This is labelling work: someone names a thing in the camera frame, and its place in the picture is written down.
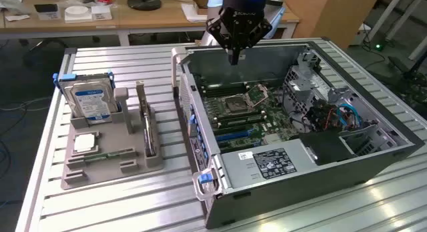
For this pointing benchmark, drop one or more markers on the black power connector bundle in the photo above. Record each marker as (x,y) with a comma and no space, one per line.
(317,117)

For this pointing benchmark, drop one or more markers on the wooden desk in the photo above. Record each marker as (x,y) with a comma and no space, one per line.
(34,25)

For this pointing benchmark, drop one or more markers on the blue expansion slot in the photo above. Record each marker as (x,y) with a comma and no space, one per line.
(234,135)

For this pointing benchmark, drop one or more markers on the white table frame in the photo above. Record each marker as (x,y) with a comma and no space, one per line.
(397,17)

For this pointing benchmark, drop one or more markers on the wooden cabinet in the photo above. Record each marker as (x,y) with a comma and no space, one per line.
(334,17)

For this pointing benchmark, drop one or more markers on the open socket cover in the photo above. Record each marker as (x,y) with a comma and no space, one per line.
(257,94)

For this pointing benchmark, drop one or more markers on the small paper note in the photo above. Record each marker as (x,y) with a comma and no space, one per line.
(16,17)

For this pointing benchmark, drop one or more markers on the device with green light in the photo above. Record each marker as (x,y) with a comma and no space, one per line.
(378,46)

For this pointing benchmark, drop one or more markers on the installed RAM stick with label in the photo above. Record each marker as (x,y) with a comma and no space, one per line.
(241,119)

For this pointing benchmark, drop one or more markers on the grey parts rack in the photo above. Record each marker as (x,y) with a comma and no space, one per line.
(110,139)

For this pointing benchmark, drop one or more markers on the white box with black top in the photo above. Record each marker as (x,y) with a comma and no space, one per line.
(48,12)

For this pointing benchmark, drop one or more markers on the metal disk bay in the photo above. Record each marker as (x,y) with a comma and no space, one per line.
(363,142)

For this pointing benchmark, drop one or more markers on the grey power supply unit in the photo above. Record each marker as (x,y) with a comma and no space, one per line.
(241,172)

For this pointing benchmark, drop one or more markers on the cardboard box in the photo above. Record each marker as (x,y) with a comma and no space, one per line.
(201,0)

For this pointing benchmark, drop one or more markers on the green RAM stick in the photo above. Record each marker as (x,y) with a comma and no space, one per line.
(100,157)

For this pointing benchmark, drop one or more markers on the plain white box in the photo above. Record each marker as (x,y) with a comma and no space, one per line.
(100,13)

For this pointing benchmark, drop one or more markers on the hard disk in blue caddy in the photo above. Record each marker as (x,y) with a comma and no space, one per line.
(90,102)

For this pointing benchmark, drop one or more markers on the silver chipset heatsink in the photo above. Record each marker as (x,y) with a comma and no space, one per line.
(273,139)

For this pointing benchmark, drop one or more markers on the graphics card with metal bracket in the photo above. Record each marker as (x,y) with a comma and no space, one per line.
(147,132)

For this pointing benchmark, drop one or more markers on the perforated metal drive cage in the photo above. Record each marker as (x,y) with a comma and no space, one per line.
(301,92)

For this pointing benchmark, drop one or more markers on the CPU socket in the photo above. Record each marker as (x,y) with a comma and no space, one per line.
(235,103)

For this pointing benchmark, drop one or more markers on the blue case latch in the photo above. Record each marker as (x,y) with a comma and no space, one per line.
(205,179)

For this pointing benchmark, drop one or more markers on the green motherboard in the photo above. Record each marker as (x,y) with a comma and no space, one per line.
(277,114)

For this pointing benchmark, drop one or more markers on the silver CPU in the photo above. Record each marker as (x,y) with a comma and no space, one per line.
(83,143)

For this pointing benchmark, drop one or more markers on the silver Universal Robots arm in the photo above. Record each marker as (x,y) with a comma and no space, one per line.
(210,37)

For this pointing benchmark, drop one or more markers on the black chair base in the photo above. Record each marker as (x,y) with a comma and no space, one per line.
(43,45)

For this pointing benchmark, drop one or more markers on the open black PC case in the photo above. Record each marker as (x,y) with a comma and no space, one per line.
(301,192)

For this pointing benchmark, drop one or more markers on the black floor equipment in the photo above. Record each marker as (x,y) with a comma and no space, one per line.
(414,72)

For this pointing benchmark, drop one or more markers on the stack of white papers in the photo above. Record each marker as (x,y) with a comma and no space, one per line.
(194,13)

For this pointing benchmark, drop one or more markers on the white box with round dish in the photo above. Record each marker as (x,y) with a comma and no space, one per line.
(78,14)

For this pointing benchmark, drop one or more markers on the round black lamp base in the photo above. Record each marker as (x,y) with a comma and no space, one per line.
(145,3)

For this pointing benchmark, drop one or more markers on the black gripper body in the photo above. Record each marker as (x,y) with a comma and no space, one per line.
(243,17)

